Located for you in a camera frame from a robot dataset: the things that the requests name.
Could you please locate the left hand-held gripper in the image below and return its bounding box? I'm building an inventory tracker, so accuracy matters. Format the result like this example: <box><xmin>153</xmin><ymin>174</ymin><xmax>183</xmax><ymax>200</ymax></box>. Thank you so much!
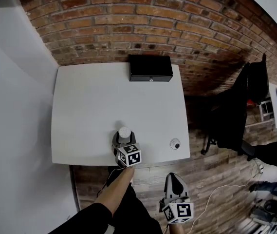
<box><xmin>112</xmin><ymin>130</ymin><xmax>142</xmax><ymax>168</ymax></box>

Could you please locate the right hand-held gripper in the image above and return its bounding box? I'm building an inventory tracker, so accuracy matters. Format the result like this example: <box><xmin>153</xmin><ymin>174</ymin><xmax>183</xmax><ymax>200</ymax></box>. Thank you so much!
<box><xmin>159</xmin><ymin>173</ymin><xmax>194</xmax><ymax>224</ymax></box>

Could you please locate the small white cylinder object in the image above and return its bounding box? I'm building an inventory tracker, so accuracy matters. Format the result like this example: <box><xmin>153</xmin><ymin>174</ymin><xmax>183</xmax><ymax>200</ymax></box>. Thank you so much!
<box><xmin>118</xmin><ymin>127</ymin><xmax>132</xmax><ymax>144</ymax></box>

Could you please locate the person's left forearm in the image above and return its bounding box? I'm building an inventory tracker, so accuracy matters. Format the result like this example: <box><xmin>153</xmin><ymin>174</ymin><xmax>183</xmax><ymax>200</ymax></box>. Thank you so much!
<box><xmin>94</xmin><ymin>166</ymin><xmax>135</xmax><ymax>216</ymax></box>

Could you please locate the person's right forearm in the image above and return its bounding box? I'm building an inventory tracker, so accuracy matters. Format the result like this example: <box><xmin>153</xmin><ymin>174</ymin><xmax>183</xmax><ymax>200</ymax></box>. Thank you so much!
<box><xmin>167</xmin><ymin>222</ymin><xmax>185</xmax><ymax>234</ymax></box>

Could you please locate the black metal box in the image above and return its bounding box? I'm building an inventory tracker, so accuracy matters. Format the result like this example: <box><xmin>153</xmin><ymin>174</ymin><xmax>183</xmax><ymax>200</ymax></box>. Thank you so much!
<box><xmin>128</xmin><ymin>54</ymin><xmax>174</xmax><ymax>82</ymax></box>

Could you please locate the large white table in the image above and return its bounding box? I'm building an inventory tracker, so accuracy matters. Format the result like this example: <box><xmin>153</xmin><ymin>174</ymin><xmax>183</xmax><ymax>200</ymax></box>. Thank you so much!
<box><xmin>51</xmin><ymin>62</ymin><xmax>191</xmax><ymax>167</ymax></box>

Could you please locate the grey round table grommet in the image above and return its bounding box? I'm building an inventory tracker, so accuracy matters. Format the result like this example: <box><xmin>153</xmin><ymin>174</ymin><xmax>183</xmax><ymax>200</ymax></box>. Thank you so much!
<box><xmin>169</xmin><ymin>137</ymin><xmax>182</xmax><ymax>151</ymax></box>

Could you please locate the person's black clothing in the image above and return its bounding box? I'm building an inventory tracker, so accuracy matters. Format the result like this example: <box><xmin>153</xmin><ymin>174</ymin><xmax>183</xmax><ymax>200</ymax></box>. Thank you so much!
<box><xmin>48</xmin><ymin>166</ymin><xmax>164</xmax><ymax>234</ymax></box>

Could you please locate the black office chair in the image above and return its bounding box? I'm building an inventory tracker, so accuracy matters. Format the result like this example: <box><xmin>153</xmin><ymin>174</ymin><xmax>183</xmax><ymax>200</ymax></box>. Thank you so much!
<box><xmin>200</xmin><ymin>53</ymin><xmax>269</xmax><ymax>162</ymax></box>

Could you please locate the white floor cable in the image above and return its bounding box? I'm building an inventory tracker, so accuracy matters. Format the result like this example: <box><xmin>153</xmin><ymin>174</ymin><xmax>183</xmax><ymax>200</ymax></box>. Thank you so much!
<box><xmin>189</xmin><ymin>184</ymin><xmax>256</xmax><ymax>233</ymax></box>

